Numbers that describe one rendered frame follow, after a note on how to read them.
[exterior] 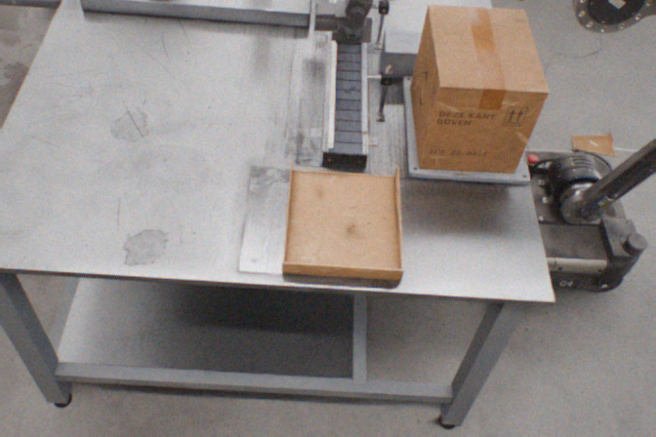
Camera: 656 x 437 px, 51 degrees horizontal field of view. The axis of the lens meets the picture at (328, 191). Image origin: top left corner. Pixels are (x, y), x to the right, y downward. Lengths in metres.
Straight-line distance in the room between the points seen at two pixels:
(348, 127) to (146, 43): 0.66
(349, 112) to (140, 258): 0.64
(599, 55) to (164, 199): 2.61
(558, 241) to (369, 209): 1.01
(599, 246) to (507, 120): 1.01
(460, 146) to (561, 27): 2.24
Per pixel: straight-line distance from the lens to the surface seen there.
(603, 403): 2.51
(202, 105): 1.85
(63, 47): 2.09
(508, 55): 1.65
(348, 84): 1.85
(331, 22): 1.71
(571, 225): 2.54
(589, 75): 3.59
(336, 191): 1.65
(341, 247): 1.55
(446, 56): 1.60
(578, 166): 2.49
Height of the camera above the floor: 2.09
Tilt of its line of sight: 50 degrees down
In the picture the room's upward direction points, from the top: 6 degrees clockwise
